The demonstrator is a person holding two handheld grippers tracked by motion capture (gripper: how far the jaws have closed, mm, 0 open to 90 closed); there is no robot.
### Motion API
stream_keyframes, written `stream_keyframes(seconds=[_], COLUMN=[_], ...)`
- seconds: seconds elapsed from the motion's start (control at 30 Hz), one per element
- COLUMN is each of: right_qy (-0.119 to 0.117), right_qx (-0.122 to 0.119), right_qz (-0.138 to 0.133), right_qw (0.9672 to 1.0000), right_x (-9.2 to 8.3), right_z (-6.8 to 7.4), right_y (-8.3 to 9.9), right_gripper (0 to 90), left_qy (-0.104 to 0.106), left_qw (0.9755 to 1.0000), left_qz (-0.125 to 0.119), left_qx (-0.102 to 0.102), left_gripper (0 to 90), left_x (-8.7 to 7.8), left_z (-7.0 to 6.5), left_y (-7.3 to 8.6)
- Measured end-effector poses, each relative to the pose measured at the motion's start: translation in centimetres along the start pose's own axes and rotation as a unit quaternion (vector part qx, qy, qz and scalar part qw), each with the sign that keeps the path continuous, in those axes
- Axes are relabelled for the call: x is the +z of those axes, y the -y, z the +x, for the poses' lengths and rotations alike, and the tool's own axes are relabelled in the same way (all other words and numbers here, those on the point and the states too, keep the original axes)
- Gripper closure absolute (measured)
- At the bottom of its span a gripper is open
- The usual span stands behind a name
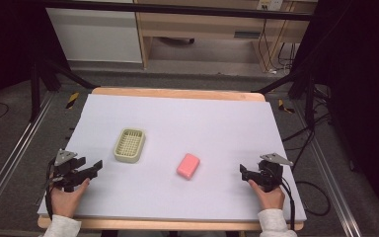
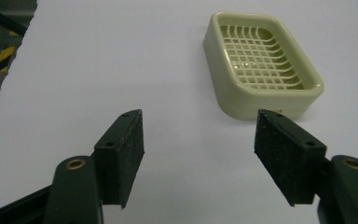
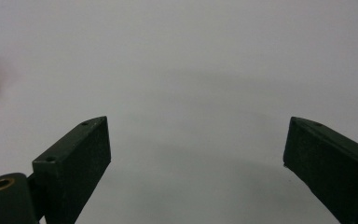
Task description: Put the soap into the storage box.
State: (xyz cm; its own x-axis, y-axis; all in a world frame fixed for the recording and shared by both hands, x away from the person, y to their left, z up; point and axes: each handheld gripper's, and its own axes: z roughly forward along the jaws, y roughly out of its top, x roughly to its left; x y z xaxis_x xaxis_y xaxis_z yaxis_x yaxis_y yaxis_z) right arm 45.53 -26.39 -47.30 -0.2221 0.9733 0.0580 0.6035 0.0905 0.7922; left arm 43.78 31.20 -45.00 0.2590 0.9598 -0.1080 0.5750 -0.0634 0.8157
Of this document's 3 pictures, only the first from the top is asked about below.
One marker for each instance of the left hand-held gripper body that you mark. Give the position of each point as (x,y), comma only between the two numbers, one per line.
(66,168)

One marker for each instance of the white wall socket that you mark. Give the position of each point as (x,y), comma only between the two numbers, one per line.
(269,4)

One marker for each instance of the white cabinet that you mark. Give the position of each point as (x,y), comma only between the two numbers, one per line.
(95,36)

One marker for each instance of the wooden desk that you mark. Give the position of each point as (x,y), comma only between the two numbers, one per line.
(210,26)

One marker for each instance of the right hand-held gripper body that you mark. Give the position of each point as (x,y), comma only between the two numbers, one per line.
(271,173)

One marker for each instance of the white table sheet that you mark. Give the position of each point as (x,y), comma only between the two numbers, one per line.
(184,131)

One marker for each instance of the black metal stand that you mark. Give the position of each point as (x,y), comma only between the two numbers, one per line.
(304,85)
(42,79)

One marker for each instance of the pink soap bar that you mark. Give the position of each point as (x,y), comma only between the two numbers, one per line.
(188,166)

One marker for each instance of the person's left hand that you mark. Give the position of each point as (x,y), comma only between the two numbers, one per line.
(66,200)

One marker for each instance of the wooden table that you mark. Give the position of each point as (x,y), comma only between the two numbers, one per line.
(177,93)

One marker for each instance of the black frame bar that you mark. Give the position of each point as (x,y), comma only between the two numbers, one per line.
(177,9)

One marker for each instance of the metal floor rail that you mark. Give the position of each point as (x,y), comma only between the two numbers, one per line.
(15,154)
(329,177)

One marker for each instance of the pale green soap dish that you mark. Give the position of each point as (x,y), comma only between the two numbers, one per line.
(130,145)

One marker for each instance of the person's right hand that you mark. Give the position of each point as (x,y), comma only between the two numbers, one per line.
(269,197)

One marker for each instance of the yellow black floor tape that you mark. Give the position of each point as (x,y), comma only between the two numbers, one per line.
(285,107)
(72,100)

